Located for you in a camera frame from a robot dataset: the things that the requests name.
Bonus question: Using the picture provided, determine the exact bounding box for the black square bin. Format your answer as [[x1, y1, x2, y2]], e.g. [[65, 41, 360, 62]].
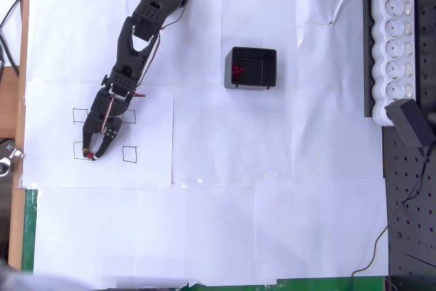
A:
[[223, 46, 277, 91]]

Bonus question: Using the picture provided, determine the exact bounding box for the paper sheet with drawn squares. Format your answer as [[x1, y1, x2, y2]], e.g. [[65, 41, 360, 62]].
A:
[[22, 81, 174, 189]]

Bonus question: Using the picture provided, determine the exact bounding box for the metal clamp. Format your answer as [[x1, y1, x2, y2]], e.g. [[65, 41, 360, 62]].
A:
[[0, 144, 25, 178]]

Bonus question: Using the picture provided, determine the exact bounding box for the green cutting mat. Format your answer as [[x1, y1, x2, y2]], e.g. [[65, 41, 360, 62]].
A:
[[20, 187, 389, 291]]

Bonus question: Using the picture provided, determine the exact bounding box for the black shelf bar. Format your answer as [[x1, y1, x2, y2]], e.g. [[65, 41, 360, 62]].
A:
[[361, 0, 374, 118]]

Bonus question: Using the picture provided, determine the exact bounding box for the white power strip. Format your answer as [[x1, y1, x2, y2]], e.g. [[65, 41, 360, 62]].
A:
[[371, 0, 417, 127]]

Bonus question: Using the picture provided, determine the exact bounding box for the black pegboard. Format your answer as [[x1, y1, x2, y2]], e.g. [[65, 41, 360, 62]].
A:
[[381, 0, 436, 291]]

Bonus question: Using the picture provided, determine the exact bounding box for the black power adapter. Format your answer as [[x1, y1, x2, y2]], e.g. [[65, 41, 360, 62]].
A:
[[384, 98, 436, 148]]

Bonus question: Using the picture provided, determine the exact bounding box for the thin black adapter cable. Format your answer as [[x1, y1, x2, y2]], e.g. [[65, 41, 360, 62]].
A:
[[349, 146, 432, 291]]

